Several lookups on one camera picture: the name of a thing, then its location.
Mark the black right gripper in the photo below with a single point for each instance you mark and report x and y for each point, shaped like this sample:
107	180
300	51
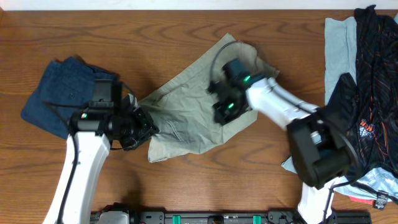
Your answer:
219	116

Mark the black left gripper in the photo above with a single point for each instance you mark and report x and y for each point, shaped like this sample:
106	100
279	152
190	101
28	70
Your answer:
148	127

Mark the khaki shorts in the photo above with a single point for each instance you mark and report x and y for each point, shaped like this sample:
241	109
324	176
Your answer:
182	108

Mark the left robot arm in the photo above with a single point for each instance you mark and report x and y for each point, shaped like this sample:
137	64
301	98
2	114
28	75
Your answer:
109	116

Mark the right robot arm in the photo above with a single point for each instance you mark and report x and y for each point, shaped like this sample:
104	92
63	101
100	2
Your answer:
321	153

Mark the folded navy blue shorts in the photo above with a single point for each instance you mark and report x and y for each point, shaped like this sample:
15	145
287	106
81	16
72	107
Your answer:
67	84

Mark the light blue garment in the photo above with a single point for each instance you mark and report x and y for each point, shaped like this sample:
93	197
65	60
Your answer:
340	58

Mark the black patterned garment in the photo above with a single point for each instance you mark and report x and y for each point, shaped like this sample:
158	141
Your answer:
367	102

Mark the red pink garment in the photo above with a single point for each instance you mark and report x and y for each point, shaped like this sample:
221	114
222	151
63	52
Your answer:
361	200

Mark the light plaid garment with tag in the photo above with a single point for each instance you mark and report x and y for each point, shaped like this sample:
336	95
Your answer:
378	185

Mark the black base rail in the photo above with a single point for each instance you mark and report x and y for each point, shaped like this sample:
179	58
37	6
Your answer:
214	217

